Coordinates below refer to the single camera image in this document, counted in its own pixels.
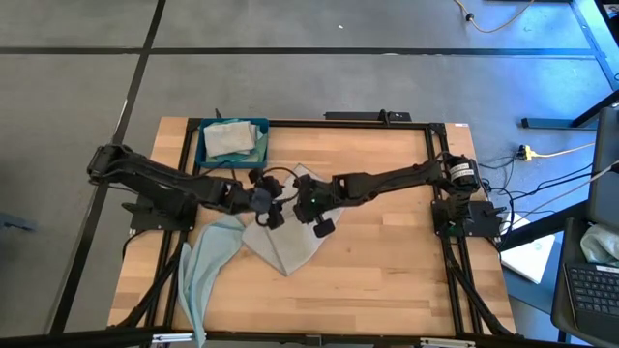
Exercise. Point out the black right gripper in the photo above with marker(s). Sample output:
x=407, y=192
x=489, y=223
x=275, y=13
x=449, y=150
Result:
x=319, y=195

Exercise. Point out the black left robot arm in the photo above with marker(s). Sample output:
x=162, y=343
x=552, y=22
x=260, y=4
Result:
x=145, y=174

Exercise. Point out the light blue microfiber towel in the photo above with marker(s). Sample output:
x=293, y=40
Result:
x=208, y=261

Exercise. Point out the white laptop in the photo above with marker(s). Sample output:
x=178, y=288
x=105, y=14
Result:
x=529, y=258

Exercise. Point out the light green cloth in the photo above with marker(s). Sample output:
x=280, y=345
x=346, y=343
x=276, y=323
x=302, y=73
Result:
x=599, y=244

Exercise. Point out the black keyboard desk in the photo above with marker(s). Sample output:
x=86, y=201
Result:
x=563, y=290

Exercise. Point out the teal plastic bin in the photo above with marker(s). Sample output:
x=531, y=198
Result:
x=232, y=166

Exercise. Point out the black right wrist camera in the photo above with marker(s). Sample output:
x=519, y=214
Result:
x=324, y=227

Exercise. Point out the computer keyboard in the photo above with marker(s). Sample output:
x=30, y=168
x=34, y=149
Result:
x=595, y=290

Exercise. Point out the yellow power plug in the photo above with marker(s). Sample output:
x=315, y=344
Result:
x=526, y=153

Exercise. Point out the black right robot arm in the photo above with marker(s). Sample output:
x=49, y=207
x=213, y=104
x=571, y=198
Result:
x=387, y=179

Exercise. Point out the grey waffle-weave towel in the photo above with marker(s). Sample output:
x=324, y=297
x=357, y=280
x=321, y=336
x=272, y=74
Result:
x=290, y=246
x=229, y=137

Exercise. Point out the black mounting bracket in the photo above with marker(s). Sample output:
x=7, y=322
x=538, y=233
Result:
x=358, y=116

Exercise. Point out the dark flat floor object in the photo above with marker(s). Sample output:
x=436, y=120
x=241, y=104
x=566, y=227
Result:
x=14, y=223

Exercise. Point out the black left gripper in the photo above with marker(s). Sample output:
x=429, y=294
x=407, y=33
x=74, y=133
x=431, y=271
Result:
x=258, y=200

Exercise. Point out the black rig crossbeam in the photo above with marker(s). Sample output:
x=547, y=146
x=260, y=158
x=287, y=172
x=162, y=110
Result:
x=72, y=337

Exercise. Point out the yellow-green microfiber towel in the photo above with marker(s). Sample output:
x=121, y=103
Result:
x=259, y=137

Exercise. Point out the black aluminium table frame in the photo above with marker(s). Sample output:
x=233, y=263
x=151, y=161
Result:
x=300, y=123

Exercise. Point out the grey computer monitor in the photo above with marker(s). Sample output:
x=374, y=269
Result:
x=604, y=183

